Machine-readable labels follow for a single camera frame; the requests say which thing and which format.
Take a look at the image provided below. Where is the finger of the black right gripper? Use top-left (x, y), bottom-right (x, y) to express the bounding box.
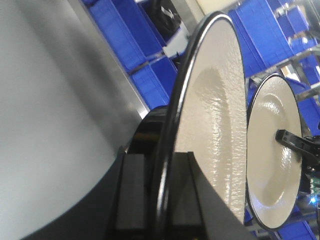
top-left (275, 129), bottom-right (304, 159)

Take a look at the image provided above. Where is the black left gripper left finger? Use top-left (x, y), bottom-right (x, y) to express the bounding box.
top-left (115, 154), bottom-right (145, 230)

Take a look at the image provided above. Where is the cream plate with black rim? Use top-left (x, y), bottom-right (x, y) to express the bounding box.
top-left (150, 11), bottom-right (247, 227)

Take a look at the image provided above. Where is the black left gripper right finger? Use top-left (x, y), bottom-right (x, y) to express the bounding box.
top-left (169, 152), bottom-right (202, 229)

